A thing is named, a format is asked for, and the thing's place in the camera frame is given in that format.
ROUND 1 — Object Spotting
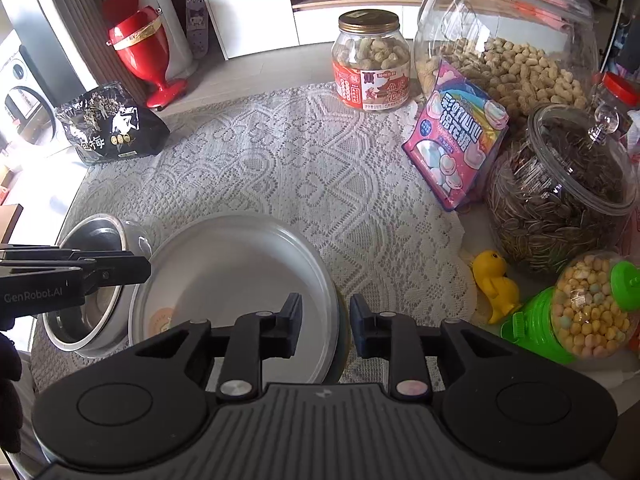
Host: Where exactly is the pink marshmallow bag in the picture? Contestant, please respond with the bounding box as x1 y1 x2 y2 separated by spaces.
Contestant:
402 60 511 212

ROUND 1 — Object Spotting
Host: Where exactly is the yellow duck toy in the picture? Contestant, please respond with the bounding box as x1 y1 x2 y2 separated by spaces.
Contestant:
471 250 522 325

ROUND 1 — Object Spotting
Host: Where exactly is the white ceramic bowl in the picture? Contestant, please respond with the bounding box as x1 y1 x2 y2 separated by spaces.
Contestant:
41 214 152 359

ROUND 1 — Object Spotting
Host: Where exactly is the white wooden tv cabinet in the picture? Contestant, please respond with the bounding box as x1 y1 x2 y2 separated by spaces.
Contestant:
192 0 426 61

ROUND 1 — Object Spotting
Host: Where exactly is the labelled peanut jar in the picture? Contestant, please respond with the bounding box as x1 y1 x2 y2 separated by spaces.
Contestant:
331 9 412 113

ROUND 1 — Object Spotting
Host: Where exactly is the white washing machine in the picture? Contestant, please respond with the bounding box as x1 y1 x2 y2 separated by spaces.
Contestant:
0 30 66 161

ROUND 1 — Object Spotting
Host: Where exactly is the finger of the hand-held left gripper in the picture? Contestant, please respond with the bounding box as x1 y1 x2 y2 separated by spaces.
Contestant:
0 244 132 262
0 254 152 297

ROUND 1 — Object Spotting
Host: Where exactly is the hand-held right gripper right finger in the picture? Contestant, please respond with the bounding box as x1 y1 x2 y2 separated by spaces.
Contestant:
349 294 511 401

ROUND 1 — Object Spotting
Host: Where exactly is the person's left hand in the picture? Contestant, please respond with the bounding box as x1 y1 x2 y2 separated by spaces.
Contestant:
0 332 24 442

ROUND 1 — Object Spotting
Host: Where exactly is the black snack bag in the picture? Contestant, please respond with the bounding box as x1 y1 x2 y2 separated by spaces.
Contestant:
55 81 171 167

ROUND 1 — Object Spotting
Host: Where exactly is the white lace tablecloth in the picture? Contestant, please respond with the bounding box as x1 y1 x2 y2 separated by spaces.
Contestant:
30 82 481 391

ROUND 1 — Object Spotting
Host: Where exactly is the red vase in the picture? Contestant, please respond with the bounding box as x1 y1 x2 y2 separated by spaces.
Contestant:
102 0 188 109

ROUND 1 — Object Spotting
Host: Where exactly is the large clear peanut jar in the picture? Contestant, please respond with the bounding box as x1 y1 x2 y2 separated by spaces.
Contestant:
414 0 599 126

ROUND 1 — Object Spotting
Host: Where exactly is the green candy jar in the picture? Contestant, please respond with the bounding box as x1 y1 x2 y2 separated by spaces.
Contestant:
501 250 640 366

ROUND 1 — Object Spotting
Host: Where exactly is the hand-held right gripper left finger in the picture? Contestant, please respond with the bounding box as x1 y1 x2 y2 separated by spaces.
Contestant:
135 292 304 401

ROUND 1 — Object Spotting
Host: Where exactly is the stainless steel bowl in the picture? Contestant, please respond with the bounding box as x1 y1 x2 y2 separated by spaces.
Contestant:
59 215 126 348

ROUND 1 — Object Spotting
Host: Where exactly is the clear sunflower seed jar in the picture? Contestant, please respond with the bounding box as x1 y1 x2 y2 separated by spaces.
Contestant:
485 102 638 273

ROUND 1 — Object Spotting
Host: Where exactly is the red lid jar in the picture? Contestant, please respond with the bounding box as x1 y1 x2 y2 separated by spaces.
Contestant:
590 72 640 141

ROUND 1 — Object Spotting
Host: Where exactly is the white plate with red print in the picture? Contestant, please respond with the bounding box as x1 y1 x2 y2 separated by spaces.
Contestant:
129 214 347 386

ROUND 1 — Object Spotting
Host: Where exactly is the patterned skateboard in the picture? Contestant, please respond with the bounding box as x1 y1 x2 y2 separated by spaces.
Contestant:
185 0 209 59

